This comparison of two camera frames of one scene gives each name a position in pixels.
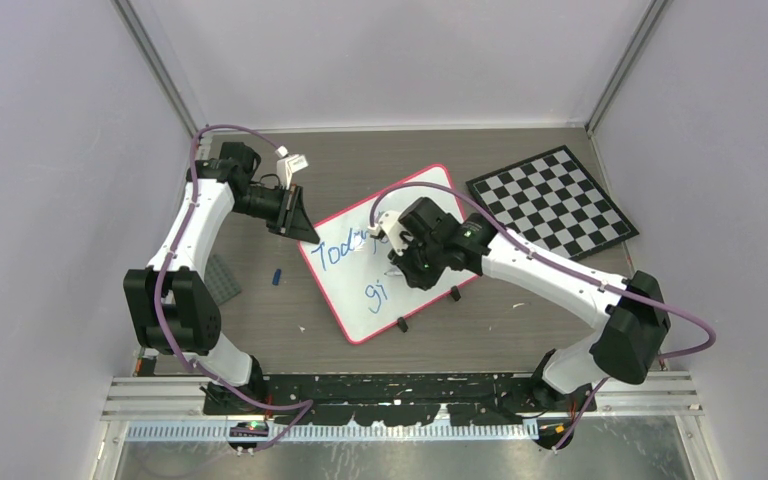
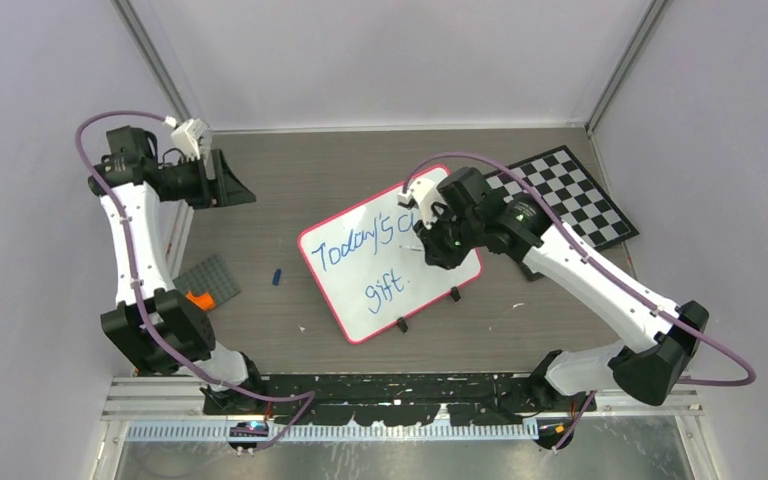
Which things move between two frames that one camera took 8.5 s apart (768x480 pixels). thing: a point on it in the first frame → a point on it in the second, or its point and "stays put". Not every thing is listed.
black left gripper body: [279, 226] → [202, 189]
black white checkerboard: [550, 202] stays put
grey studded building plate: [221, 283] stays put
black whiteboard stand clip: [402, 324] stays put
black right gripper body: [422, 260] stays put
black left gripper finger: [297, 221] → [231, 191]
